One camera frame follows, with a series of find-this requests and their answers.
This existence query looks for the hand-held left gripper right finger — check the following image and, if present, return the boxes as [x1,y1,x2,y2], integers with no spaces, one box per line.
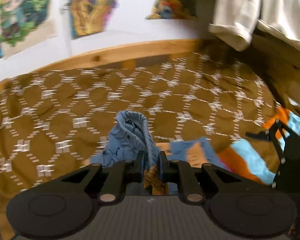
[160,151,260,204]

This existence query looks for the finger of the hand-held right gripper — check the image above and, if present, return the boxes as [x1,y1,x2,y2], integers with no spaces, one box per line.
[245,119,294,188]

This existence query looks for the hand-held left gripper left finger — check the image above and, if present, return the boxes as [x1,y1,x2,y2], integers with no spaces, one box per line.
[37,151,145,204]

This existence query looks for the blue pants with orange print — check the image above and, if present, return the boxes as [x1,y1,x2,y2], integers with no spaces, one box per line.
[90,110,222,196]

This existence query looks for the colourful striped bed sheet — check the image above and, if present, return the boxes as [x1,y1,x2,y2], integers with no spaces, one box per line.
[0,105,300,233]

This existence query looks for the brown blanket with white pattern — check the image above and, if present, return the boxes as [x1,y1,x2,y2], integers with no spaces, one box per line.
[0,52,293,240]

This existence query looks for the white hanging garment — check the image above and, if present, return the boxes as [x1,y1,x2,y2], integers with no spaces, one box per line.
[207,0,300,54]

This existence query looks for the wooden bed frame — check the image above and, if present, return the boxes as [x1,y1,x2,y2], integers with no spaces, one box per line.
[0,39,212,88]

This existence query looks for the white wall pipe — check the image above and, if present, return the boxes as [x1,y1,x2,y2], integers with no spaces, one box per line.
[61,0,73,57]

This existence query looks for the yellow and purple wall poster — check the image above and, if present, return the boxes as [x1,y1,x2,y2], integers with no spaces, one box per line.
[68,0,132,40]

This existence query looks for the wall poster with blond figure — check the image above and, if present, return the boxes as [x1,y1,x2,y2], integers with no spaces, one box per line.
[0,0,58,57]

